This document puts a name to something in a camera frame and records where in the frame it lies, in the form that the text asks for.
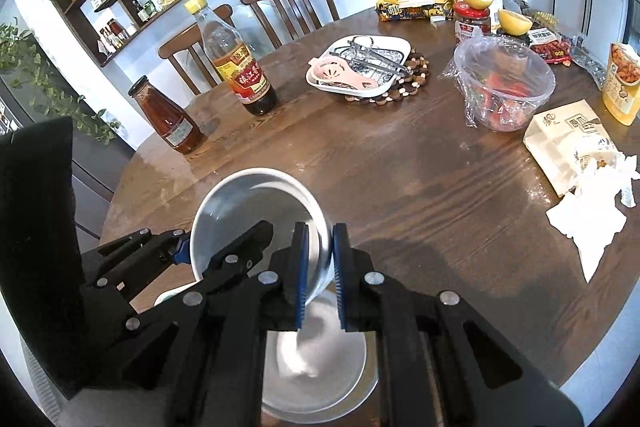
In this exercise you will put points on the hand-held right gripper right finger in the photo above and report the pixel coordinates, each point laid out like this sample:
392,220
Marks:
341,277

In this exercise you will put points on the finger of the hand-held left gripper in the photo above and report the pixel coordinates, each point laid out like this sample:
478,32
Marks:
240,252
182,252

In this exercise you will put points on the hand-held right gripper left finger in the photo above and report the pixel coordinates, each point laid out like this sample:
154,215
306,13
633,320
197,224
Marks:
300,277

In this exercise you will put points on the white square plate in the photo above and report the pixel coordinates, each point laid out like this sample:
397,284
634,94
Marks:
170,296

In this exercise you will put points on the small white ribbed ramekin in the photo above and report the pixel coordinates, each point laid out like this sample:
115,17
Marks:
250,202

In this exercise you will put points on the large white bowl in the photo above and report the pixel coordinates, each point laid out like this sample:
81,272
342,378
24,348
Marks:
372,382

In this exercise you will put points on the red sauce bottle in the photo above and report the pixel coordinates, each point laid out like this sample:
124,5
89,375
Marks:
170,122

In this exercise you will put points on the leafy green plant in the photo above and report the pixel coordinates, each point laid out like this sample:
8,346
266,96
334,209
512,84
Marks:
45,82

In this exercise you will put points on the dark vinegar bottle yellow cap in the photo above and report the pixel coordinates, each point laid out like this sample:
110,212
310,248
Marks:
240,72

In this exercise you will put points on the pink egg separator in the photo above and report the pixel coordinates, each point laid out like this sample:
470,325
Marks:
332,74

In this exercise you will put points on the wooden bead trivet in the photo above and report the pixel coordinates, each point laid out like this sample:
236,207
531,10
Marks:
417,79

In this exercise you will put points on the metal tongs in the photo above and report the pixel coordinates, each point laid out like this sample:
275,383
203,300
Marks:
375,57

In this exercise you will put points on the white oval dish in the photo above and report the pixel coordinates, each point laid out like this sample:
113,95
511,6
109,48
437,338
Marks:
395,47

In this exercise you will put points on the clear plastic container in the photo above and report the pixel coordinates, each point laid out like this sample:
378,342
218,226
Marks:
505,87

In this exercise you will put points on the beige paper box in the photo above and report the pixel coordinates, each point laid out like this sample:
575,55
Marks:
555,142

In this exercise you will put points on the crumpled white tissue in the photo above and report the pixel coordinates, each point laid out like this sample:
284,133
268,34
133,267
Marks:
590,217

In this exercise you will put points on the yellow snack pack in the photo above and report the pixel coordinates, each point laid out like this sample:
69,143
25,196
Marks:
415,9

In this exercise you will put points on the red chili sauce jar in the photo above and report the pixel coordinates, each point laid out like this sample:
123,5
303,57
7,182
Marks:
472,27

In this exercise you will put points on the red snack packet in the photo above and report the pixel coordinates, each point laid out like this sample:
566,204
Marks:
550,49

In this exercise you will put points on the yellow food packet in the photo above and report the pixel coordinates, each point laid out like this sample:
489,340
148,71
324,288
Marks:
622,87

